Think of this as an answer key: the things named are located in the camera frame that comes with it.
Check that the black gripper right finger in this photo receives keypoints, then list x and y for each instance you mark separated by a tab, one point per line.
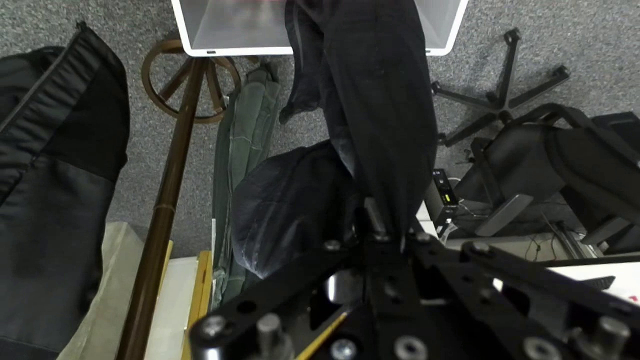
506	280

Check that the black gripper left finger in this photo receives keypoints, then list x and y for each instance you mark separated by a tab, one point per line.
247	302

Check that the black jersey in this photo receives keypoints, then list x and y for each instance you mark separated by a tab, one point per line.
373	101

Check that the grey plastic container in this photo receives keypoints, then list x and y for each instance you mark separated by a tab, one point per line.
200	26

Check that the white office desk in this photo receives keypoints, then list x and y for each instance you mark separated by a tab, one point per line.
593	277

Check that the black office chair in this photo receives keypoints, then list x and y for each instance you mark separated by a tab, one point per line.
566	166

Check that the brown wooden coat rack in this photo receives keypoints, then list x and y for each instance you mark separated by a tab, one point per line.
171	166

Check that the black jacket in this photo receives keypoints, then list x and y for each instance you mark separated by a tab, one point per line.
53	200

